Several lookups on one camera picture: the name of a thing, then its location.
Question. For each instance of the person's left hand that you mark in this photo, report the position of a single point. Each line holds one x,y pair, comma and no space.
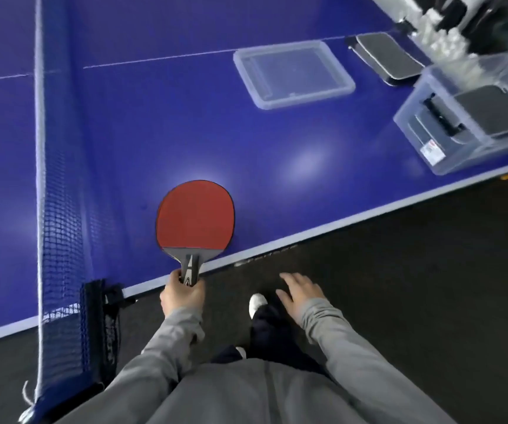
183,298

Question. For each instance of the person's right hand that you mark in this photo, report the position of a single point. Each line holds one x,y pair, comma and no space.
302,293

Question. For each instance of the red table tennis paddle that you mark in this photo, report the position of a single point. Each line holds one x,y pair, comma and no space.
194,211

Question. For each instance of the clear plastic box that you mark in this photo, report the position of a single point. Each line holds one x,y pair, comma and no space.
452,158

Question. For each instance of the clear plastic lid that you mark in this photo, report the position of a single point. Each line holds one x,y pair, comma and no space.
293,72

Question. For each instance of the person's left forearm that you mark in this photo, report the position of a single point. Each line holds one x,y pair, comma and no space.
148,370

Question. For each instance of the person's right forearm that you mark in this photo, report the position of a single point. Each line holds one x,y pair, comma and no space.
360,370

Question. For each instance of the blue table tennis net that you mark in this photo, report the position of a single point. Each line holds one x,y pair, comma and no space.
55,216

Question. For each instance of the white shoe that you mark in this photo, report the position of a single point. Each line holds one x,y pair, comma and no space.
240,352
257,303

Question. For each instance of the grey zip jacket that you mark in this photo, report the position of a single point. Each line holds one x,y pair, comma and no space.
236,393

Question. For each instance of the pile of white balls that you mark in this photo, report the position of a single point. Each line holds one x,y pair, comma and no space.
448,44

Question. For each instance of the white ball collection tray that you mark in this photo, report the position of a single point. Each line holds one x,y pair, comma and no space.
395,4

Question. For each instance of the black net post clamp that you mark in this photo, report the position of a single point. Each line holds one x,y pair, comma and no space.
108,322

